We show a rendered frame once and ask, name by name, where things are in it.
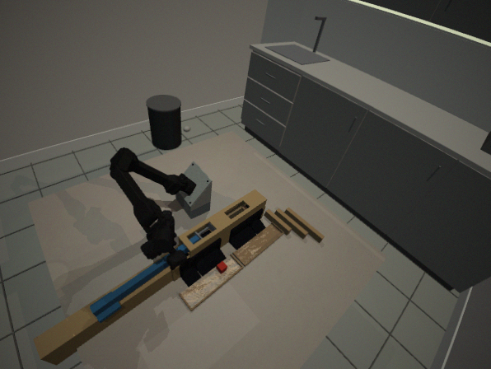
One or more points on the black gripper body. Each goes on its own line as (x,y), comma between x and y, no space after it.
(175,257)

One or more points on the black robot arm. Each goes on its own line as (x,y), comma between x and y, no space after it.
(146,210)

